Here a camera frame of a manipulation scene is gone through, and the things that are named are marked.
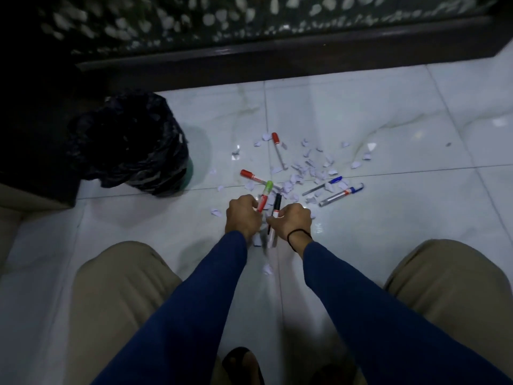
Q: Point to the person's left fingers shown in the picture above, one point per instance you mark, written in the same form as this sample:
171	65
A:
249	200

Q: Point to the person's leg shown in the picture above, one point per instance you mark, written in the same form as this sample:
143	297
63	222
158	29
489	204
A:
120	300
457	292

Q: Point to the person's left foot in sandal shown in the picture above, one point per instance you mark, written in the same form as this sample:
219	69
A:
242	366

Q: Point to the red marker with green cap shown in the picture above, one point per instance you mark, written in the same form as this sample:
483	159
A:
265	195

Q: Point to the dark wooden base ledge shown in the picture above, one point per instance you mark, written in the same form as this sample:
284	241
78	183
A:
288	52

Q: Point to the grey marker with blue cap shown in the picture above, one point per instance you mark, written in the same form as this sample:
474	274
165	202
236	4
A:
340	195

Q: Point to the dark patterned lattice screen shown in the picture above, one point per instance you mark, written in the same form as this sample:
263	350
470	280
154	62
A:
256	15

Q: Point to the grey pen with blue cap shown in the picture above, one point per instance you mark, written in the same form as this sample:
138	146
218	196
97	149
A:
322	187

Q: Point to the black wristband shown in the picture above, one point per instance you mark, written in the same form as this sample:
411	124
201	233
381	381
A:
298	232

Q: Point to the person's right forearm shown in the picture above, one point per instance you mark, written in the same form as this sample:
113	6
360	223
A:
372	316

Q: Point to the person's left hand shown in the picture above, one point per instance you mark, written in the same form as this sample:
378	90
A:
241	218

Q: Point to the person's right fingers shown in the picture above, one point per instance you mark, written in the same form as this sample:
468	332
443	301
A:
274	222

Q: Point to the person's right leg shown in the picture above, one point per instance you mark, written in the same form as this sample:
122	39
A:
457	292

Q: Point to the scattered torn white paper scraps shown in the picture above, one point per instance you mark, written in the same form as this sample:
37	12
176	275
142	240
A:
298	176

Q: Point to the person's left forearm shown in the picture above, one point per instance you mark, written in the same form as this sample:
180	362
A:
188	316

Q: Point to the waste bin with black bag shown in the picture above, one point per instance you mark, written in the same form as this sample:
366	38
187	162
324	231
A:
128	144

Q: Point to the person's left leg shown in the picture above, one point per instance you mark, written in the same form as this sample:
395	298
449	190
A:
120	300

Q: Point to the white marker with black cap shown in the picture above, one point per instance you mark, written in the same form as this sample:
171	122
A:
276	206

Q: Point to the person's right hand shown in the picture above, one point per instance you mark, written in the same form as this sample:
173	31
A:
294	220

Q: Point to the white marker with red cap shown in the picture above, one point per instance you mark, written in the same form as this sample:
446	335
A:
251	176
277	150

